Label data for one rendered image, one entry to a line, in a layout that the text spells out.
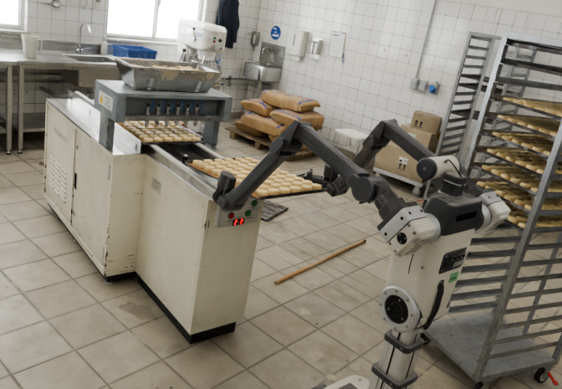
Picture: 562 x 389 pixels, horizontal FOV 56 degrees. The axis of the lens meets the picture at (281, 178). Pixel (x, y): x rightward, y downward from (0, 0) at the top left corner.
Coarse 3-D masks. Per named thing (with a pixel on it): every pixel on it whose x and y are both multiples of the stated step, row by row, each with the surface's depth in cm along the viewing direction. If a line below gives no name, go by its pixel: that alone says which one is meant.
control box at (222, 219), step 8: (248, 200) 257; (248, 208) 259; (256, 208) 262; (216, 216) 251; (224, 216) 251; (240, 216) 257; (256, 216) 264; (216, 224) 251; (224, 224) 253; (232, 224) 256; (240, 224) 260
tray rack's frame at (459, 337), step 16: (512, 32) 250; (560, 48) 271; (560, 240) 294; (512, 256) 321; (544, 272) 303; (448, 320) 315; (464, 320) 318; (480, 320) 321; (432, 336) 295; (448, 336) 298; (464, 336) 301; (480, 336) 304; (496, 336) 307; (560, 336) 292; (448, 352) 284; (464, 352) 286; (480, 352) 289; (496, 352) 291; (528, 352) 297; (544, 352) 300; (560, 352) 293; (464, 368) 274; (496, 368) 277; (512, 368) 279; (528, 368) 284; (544, 368) 290
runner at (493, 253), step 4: (472, 252) 299; (476, 252) 301; (480, 252) 303; (484, 252) 304; (488, 252) 306; (492, 252) 307; (496, 252) 309; (500, 252) 311; (504, 252) 312; (508, 252) 314; (512, 252) 315; (468, 256) 299; (472, 256) 301; (476, 256) 302; (480, 256) 303; (484, 256) 304; (488, 256) 305; (492, 256) 306; (496, 256) 307; (500, 256) 308; (504, 256) 310
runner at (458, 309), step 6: (498, 300) 328; (456, 306) 311; (462, 306) 314; (468, 306) 316; (474, 306) 319; (480, 306) 321; (486, 306) 323; (492, 306) 324; (450, 312) 308; (456, 312) 310
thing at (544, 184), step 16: (560, 128) 227; (560, 144) 228; (544, 176) 234; (544, 192) 235; (528, 224) 241; (528, 240) 243; (512, 272) 249; (512, 288) 251; (496, 320) 257; (480, 368) 265
